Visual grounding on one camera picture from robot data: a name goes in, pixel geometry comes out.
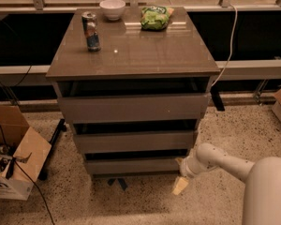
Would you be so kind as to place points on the grey middle drawer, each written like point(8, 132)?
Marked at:
point(142, 141)

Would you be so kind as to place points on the grey drawer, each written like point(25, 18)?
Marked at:
point(142, 165)
point(142, 141)
point(78, 110)

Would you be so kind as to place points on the grey bottom drawer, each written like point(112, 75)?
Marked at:
point(142, 165)

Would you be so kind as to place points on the black stand leg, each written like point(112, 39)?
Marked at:
point(217, 99)
point(61, 127)

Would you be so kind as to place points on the open cardboard box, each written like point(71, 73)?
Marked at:
point(24, 142)

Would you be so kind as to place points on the black stand leg left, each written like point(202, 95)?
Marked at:
point(61, 127)

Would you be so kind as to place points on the green chip bag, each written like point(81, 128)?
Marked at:
point(155, 17)

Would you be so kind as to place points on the grey drawer cabinet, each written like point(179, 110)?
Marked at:
point(133, 62)

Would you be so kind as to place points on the white bowl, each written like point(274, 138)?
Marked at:
point(112, 9)

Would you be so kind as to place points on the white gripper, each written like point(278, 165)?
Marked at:
point(186, 168)

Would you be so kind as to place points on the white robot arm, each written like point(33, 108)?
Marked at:
point(262, 179)

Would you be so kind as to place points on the blue drink can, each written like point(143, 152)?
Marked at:
point(89, 24)

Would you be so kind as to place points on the grey top drawer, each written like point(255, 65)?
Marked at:
point(78, 110)

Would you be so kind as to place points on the black stand leg right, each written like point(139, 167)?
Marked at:
point(217, 99)

